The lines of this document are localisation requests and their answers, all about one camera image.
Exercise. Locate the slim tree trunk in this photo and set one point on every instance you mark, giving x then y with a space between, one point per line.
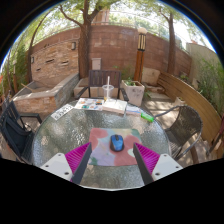
171 46

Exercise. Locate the leaning stone slab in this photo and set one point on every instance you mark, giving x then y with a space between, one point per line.
151 76

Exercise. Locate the floral pastel mouse pad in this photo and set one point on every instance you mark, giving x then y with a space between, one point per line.
103 151

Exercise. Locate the white printed label strip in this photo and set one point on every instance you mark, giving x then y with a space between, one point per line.
62 112

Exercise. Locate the colourful printed pamphlet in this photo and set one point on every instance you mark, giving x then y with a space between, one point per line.
88 104

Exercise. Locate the brown wicker metal chair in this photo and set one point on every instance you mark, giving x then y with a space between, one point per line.
186 126

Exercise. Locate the blue computer mouse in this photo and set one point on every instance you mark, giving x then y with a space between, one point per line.
117 143

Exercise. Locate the dark wooden slatted chair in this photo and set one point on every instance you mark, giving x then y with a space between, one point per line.
96 80

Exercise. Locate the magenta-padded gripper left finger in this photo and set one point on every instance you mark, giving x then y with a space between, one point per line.
76 158

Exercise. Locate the black metal chair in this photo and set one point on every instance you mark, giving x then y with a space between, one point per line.
15 131

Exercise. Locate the white and blue booklet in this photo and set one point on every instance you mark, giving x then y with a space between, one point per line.
133 110

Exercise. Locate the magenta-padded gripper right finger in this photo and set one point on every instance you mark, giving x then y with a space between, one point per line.
148 158

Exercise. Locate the raised stone planter bed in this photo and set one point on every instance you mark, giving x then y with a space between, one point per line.
50 96

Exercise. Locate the dark wall lamp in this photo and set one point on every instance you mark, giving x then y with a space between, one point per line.
32 59
73 45

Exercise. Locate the forked tree trunk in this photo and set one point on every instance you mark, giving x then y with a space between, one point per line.
84 46

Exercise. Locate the wooden lamp post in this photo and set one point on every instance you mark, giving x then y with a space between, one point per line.
140 56

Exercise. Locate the clear plastic cup with straw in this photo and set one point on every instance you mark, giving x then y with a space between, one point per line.
107 91

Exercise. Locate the grey wall utility box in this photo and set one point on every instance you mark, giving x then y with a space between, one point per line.
96 63

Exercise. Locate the white book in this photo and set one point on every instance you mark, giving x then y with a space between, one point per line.
114 106

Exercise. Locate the green marker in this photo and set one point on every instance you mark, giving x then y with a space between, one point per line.
147 117

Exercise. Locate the curved wooden bench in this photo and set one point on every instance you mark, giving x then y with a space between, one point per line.
193 100

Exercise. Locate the concrete planter with plants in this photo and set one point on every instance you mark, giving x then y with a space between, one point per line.
133 93

